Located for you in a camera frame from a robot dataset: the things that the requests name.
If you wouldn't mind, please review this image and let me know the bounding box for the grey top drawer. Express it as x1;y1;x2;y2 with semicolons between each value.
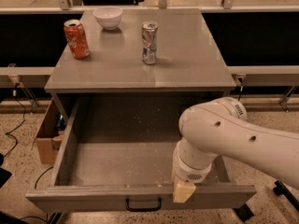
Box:
25;93;257;214

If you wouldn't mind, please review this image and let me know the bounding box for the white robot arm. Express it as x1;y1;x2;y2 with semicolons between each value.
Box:
173;97;299;203

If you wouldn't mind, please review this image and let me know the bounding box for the grey drawer cabinet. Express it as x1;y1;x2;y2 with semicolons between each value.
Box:
45;8;235;112

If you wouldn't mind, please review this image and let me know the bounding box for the black power adapter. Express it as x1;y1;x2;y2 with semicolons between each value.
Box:
234;203;254;222

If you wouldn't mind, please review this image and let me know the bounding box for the black stand leg right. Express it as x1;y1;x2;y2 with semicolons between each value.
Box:
273;181;299;212

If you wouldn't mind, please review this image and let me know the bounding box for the black stand leg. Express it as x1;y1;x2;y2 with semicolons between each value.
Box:
273;181;299;212
48;213;62;224

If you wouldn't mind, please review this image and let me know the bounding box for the black stand leg left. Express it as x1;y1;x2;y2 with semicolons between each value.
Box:
48;213;62;224

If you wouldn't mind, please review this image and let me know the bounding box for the cardboard box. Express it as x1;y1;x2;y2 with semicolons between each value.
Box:
36;101;64;164

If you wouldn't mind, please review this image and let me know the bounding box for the crushed silver can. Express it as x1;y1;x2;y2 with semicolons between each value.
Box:
141;21;158;64

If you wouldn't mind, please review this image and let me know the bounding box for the white bowl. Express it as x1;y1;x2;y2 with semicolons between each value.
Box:
93;7;122;30

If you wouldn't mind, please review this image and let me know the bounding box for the orange soda can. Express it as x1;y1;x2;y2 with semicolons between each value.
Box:
64;20;90;59

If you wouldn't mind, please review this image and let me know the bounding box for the black power cable right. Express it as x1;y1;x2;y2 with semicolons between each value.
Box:
236;77;245;102

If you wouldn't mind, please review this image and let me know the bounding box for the black looped floor cable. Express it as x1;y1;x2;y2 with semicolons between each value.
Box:
19;165;54;224

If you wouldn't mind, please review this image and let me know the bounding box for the black cable left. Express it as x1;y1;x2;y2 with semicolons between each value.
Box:
3;81;28;159

